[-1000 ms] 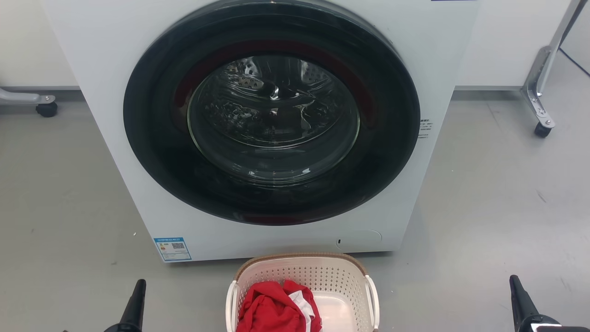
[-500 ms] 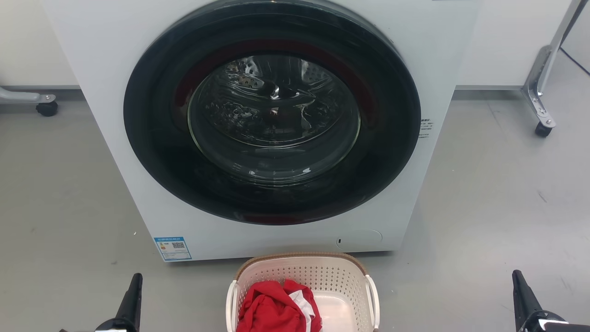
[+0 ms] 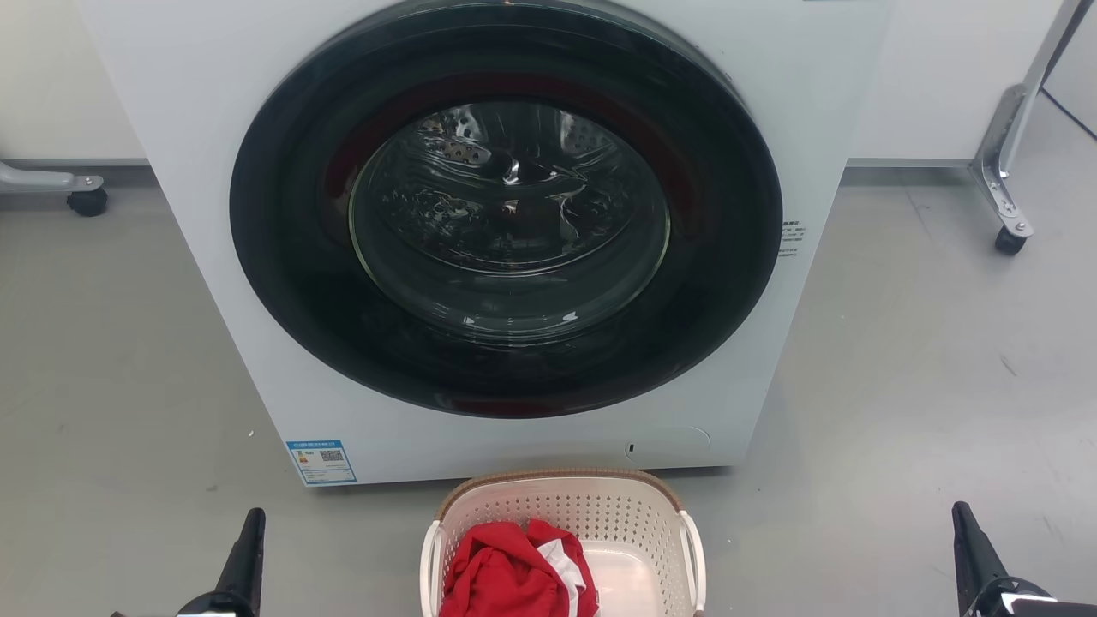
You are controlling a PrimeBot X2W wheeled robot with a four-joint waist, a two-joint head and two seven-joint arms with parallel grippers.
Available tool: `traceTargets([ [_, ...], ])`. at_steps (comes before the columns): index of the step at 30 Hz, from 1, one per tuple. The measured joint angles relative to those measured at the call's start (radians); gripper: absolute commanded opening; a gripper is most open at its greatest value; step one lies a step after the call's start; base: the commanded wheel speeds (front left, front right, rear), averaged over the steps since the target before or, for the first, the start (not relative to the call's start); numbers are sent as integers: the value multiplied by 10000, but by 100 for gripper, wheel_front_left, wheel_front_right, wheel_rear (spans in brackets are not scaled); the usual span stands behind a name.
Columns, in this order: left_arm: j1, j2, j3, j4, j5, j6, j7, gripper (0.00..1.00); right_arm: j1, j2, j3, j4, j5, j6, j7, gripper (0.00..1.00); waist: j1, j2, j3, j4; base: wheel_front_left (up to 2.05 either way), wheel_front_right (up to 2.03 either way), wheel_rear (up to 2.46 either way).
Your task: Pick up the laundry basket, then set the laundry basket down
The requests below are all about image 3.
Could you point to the blue energy label sticker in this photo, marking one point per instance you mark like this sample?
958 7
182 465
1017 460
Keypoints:
320 462

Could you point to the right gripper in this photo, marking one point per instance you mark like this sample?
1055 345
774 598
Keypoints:
1011 602

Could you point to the small text sticker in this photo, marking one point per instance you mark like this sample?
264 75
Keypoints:
792 238

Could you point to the grey metal stand leg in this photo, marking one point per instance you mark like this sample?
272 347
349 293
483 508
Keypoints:
34 179
1001 146

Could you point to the red and white garment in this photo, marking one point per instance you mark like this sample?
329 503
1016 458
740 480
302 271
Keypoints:
493 574

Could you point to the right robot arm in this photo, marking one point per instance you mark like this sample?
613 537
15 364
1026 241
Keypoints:
1076 609

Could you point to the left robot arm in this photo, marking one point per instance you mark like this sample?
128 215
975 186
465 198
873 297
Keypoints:
146 614

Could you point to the round white filter cover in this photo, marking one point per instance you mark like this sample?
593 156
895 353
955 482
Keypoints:
667 446

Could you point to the black round washer door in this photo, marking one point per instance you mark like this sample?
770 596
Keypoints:
291 257

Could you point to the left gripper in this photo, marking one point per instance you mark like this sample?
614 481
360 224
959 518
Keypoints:
223 607

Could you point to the white front-load washing machine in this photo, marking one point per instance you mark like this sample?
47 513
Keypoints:
206 103

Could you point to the black caster wheel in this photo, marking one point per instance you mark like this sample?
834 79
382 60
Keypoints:
1010 241
87 202

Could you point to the white perforated laundry basket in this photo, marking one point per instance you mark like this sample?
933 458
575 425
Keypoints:
591 510

